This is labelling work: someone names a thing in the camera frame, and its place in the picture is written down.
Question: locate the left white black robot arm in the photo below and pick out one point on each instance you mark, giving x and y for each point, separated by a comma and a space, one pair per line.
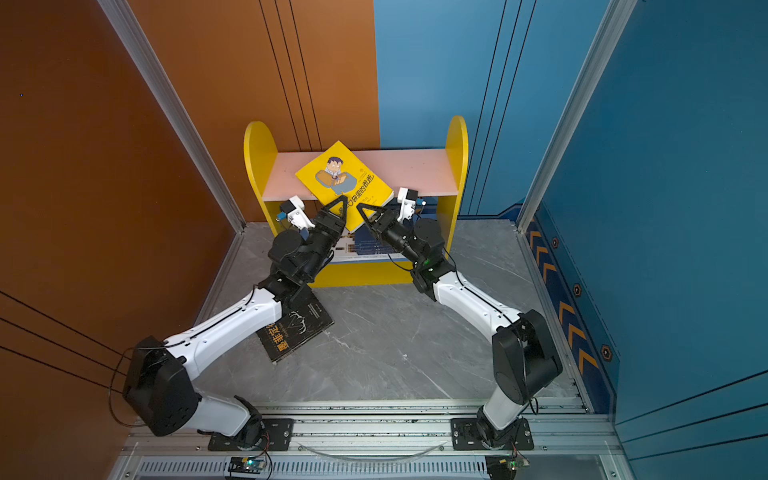
159, 384

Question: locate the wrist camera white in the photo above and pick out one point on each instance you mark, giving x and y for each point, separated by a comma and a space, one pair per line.
410, 203
293, 211

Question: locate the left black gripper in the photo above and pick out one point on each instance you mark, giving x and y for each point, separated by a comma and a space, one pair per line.
328, 227

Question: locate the dark blue book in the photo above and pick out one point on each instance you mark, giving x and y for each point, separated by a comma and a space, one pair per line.
366, 246

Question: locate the left green circuit board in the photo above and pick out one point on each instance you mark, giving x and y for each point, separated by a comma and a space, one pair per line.
247, 467

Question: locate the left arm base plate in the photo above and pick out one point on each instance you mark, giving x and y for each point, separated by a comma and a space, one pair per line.
270, 434

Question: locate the white book with brown bars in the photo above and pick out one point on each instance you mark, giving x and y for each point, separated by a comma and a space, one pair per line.
345, 252

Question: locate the yellow book with cartoon man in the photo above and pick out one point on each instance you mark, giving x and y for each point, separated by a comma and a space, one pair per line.
339, 172

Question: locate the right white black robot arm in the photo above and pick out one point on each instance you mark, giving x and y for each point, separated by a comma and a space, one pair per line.
525, 359

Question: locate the right green circuit board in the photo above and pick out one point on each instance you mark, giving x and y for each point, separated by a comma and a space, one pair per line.
505, 467

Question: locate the green circuit board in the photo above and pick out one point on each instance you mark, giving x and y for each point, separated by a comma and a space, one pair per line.
505, 467
247, 467

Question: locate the aluminium rail frame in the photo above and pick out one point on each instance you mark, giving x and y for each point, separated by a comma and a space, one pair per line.
409, 439

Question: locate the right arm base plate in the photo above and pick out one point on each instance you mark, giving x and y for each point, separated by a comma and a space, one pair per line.
479, 434

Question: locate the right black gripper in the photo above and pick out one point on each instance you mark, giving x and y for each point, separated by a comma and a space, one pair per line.
386, 226

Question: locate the dark book underneath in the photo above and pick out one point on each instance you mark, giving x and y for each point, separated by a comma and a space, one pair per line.
294, 329

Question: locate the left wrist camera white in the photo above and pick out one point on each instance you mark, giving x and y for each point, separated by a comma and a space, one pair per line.
293, 211

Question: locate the yellow shelf with pink and blue boards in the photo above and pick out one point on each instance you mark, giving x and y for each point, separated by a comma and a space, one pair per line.
439, 173

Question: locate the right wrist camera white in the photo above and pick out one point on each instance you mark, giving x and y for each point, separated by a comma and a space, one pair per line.
410, 203

